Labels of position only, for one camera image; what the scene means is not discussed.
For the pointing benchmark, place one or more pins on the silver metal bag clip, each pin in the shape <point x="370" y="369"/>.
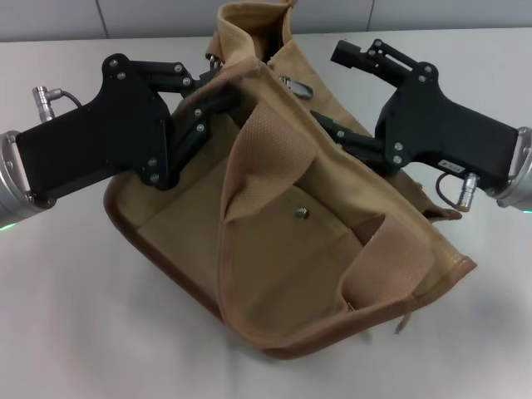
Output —
<point x="298" y="87"/>

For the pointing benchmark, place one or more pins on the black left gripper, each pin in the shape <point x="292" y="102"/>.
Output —
<point x="108" y="137"/>

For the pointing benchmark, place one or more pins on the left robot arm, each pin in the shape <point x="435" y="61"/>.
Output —
<point x="12" y="195"/>

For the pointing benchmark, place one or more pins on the khaki canvas food bag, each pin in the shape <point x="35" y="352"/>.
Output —
<point x="270" y="257"/>

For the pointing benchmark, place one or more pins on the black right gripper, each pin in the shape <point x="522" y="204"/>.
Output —
<point x="440" y="129"/>

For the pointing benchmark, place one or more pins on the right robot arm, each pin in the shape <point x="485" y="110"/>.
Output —
<point x="519" y="183"/>

